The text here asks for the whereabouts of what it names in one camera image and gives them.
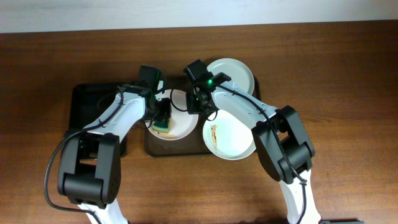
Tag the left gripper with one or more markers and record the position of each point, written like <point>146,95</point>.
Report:
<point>165,109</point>

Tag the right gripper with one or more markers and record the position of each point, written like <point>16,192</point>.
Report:
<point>193,104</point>

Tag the green yellow sponge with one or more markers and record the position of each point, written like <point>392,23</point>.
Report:
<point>162,126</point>

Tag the white plate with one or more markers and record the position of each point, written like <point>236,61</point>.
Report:
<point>238,71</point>
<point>181,123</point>
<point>226,137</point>

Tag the white plate bottom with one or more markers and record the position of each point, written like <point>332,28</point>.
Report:
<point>226,137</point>

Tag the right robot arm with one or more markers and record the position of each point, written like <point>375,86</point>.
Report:
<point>283,146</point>

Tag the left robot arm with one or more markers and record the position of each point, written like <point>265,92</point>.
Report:
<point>90,162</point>

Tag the brown tray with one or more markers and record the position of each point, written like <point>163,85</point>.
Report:
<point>193,143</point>

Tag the black tray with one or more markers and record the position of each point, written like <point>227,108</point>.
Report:
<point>89,101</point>

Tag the white plate top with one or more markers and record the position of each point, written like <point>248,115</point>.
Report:
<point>238,71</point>

